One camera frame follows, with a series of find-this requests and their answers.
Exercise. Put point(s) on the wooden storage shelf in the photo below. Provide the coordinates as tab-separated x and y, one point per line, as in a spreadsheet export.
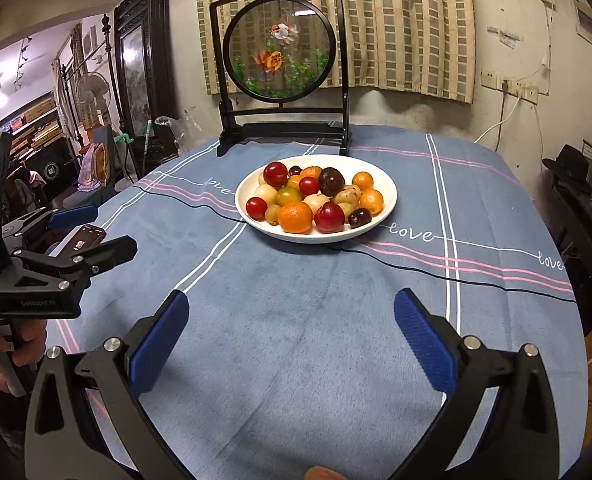
36	121

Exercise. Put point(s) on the framed wall picture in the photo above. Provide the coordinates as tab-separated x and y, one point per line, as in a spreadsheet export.
588	24

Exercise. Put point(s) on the large dark purple passion fruit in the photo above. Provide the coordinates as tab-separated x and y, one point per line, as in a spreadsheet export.
332	181

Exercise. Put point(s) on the orange yellow tomato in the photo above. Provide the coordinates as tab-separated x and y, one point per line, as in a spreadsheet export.
371	201
362	180
293	183

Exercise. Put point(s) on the electric standing fan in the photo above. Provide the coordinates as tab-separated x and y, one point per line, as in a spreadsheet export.
93	89

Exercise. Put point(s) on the small mandarin orange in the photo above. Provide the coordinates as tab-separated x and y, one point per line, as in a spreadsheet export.
312	172

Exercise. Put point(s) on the small yellow plum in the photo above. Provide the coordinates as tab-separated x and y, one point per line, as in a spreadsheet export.
273	214
346	209

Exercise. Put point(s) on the large mandarin orange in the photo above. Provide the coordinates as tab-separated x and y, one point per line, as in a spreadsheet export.
295	218

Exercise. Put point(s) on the pale yellow passion fruit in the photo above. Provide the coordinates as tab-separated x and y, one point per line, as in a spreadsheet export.
316	202

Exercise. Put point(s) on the round goldfish table screen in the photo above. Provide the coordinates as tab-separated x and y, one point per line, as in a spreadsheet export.
281	55

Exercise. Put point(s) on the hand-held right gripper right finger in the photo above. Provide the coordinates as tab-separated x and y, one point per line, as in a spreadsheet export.
421	342

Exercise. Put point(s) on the checked beige curtain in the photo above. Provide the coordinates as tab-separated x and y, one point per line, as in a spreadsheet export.
401	25

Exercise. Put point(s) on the red apple on plate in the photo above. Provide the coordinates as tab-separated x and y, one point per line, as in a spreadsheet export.
329	216

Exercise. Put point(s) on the blue striped tablecloth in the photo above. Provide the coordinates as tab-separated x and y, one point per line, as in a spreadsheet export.
301	310

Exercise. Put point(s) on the green orange tomato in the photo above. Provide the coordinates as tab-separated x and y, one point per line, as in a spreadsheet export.
288	196

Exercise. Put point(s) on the green plastic hanger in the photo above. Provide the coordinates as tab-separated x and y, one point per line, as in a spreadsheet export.
123	137

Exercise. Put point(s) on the pale speckled passion fruit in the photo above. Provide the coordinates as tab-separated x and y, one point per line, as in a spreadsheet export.
349	194

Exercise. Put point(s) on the white single wall socket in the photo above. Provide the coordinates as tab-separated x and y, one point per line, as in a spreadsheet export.
491	80

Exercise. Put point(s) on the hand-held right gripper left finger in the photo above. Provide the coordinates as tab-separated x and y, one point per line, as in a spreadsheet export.
158	342

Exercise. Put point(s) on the pale yellow round fruit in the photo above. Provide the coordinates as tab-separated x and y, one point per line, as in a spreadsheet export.
265	193

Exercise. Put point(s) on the black hat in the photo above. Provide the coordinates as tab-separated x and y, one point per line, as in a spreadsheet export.
571	161

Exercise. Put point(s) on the white round plate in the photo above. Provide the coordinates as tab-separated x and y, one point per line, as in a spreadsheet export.
376	225

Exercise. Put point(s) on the small dark purple passion fruit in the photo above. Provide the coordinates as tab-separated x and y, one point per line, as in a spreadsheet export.
294	170

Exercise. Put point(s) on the clear plastic bag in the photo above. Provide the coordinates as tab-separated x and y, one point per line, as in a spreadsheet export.
172	124

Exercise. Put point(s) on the small dark red plum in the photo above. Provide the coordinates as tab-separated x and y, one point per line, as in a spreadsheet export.
361	217

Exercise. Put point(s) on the pale brown round fruit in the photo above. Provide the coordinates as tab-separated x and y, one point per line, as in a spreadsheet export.
262	178

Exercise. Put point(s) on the black smartphone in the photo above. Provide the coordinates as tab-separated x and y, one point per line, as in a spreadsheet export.
83	238

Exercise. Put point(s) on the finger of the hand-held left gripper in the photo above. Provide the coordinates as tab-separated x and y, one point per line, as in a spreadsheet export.
108	251
73	216

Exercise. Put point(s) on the person's left hand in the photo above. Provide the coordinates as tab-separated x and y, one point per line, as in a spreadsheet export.
31	342

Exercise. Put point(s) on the white double wall socket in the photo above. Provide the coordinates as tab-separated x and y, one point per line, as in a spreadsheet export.
523	91

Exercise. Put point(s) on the dark wood framed panel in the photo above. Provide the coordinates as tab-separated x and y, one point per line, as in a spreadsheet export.
141	70

